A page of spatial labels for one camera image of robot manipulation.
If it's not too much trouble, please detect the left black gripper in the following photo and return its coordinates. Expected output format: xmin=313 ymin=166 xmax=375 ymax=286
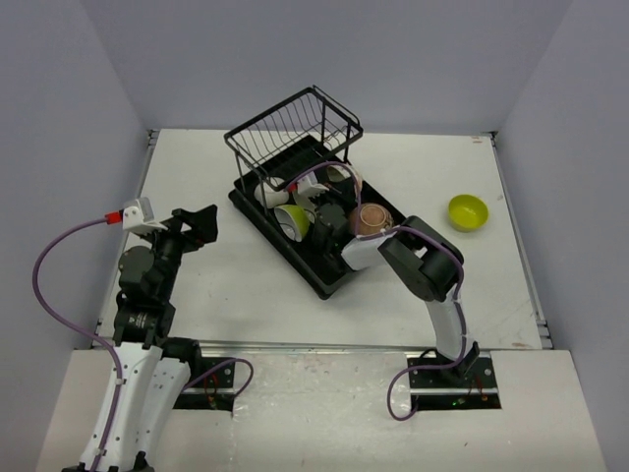
xmin=140 ymin=205 xmax=216 ymax=300

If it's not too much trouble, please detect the green white bowl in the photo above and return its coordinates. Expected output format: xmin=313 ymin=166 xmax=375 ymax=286
xmin=273 ymin=205 xmax=311 ymax=243

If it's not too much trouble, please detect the white orange leaf bowl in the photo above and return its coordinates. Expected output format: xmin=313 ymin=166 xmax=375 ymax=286
xmin=326 ymin=165 xmax=363 ymax=190

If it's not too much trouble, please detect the yellow green bowl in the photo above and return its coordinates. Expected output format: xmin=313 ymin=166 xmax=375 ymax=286
xmin=447 ymin=194 xmax=489 ymax=232

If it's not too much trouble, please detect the red floral bowl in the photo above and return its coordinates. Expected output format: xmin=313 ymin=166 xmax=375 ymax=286
xmin=292 ymin=192 xmax=316 ymax=221

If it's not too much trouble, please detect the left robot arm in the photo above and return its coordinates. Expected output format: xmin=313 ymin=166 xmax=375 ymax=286
xmin=74 ymin=198 xmax=218 ymax=471

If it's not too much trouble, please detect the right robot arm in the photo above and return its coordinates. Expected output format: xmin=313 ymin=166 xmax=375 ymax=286
xmin=311 ymin=203 xmax=479 ymax=386

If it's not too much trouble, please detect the brown ceramic bowl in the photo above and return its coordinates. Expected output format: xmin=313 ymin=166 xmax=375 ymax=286
xmin=348 ymin=203 xmax=394 ymax=236

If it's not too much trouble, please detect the white lobed bowl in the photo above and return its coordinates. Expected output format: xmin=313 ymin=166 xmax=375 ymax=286
xmin=254 ymin=177 xmax=290 ymax=208

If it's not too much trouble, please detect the black wire dish rack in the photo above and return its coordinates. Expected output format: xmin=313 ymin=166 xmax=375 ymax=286
xmin=224 ymin=86 xmax=405 ymax=300

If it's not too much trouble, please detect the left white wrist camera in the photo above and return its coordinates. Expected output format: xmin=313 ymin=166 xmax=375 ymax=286
xmin=122 ymin=197 xmax=167 ymax=236

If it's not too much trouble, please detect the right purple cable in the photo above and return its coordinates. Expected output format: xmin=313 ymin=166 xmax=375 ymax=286
xmin=285 ymin=161 xmax=468 ymax=423

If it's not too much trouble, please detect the purple cable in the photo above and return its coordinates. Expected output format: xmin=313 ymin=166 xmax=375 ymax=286
xmin=31 ymin=211 xmax=255 ymax=468
xmin=285 ymin=161 xmax=468 ymax=423

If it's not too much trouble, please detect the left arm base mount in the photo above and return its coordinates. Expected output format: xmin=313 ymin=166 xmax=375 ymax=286
xmin=174 ymin=365 xmax=235 ymax=412

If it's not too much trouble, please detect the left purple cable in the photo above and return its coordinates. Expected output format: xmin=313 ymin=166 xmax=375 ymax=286
xmin=31 ymin=211 xmax=255 ymax=468

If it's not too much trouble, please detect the aluminium rail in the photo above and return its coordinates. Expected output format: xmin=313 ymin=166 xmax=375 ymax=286
xmin=92 ymin=335 xmax=546 ymax=356

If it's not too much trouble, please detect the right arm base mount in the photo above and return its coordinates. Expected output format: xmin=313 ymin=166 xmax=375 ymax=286
xmin=408 ymin=352 xmax=501 ymax=412

